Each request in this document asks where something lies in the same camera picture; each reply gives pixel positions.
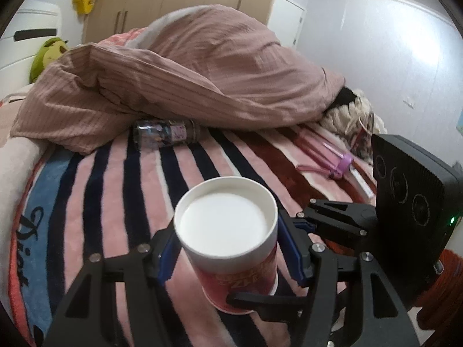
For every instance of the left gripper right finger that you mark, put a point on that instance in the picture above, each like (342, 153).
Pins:
(295, 244)

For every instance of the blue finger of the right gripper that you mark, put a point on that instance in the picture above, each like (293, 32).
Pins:
(335, 219)
(272, 308)

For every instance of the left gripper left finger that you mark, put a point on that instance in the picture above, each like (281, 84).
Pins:
(165, 250)

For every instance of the pink white paper cup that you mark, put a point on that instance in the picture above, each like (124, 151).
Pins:
(228, 228)

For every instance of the white remote control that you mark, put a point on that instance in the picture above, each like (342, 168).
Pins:
(365, 189)

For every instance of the striped plush blanket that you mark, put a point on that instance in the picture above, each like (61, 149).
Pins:
(80, 253)

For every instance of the cream knitted textile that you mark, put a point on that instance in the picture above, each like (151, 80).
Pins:
(354, 123)

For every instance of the brown striped duvet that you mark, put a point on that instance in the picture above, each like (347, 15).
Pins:
(211, 64)

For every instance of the white door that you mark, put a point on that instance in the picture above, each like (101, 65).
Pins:
(286, 20)

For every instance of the pink floral pillow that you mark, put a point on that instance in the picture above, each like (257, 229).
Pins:
(130, 39)

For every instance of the green plush toy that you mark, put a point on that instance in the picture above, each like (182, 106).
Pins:
(51, 50)

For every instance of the white bed headboard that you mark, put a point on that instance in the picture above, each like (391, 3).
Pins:
(33, 23)

